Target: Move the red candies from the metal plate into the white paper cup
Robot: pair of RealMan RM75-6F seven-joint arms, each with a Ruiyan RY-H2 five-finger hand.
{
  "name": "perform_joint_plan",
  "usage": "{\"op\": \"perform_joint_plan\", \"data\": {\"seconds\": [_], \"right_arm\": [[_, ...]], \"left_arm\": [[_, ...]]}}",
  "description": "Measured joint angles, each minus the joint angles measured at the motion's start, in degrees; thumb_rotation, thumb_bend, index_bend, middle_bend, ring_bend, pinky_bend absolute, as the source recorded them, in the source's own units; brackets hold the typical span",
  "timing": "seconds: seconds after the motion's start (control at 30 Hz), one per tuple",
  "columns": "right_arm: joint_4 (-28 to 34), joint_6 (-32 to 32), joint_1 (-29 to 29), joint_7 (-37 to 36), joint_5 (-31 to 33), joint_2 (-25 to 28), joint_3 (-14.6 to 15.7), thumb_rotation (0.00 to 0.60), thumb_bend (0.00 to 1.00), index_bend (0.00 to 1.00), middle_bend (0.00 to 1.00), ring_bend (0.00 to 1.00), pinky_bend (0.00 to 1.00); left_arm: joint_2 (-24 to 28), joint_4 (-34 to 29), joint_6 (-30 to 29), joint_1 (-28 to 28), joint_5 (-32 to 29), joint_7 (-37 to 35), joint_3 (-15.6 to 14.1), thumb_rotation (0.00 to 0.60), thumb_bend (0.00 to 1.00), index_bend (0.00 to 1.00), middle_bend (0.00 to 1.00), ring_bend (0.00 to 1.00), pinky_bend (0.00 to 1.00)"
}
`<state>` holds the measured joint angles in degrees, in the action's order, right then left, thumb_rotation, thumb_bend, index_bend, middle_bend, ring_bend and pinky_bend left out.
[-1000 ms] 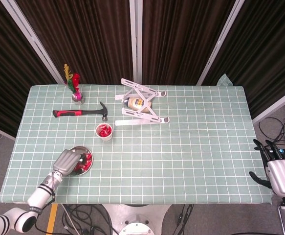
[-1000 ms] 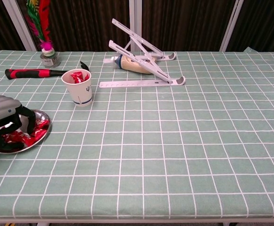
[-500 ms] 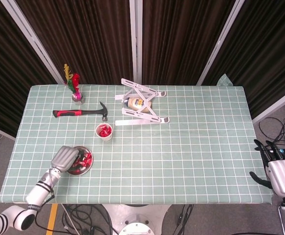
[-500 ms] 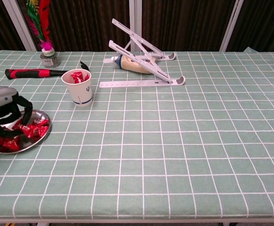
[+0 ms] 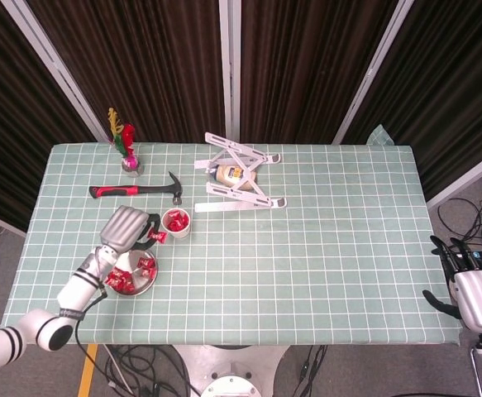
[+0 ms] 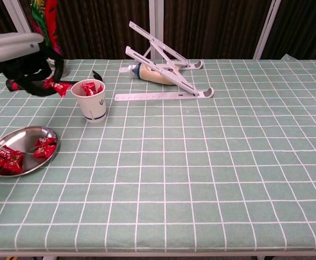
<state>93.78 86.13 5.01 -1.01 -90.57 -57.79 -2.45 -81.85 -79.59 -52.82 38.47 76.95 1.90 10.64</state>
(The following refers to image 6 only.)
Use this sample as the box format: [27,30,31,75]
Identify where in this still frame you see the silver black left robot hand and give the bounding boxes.
[0,32,66,97]

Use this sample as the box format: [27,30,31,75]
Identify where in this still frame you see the white paper cup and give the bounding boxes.
[70,79,107,124]

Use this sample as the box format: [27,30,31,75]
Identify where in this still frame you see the white folding laptop stand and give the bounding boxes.
[114,21,215,102]

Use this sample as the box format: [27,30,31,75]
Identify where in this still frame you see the red black claw hammer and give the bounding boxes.
[5,69,104,93]

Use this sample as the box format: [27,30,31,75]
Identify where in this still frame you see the colourful feather shuttlecock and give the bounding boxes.
[29,0,63,56]

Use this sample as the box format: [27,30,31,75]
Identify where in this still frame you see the small glass jar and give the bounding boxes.
[47,58,70,78]

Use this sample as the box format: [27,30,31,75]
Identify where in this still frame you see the round metal plate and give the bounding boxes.
[0,126,59,178]

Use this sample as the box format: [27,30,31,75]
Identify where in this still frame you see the mayonnaise squeeze bottle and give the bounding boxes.
[119,62,180,86]

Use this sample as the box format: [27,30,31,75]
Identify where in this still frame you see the green checked tablecloth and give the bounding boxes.
[0,54,316,253]

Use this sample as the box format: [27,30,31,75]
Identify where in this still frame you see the white metal frame post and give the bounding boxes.
[252,0,282,60]
[148,0,164,61]
[2,0,44,60]

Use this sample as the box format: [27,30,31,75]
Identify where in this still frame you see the white metal table frame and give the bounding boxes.
[0,251,316,260]

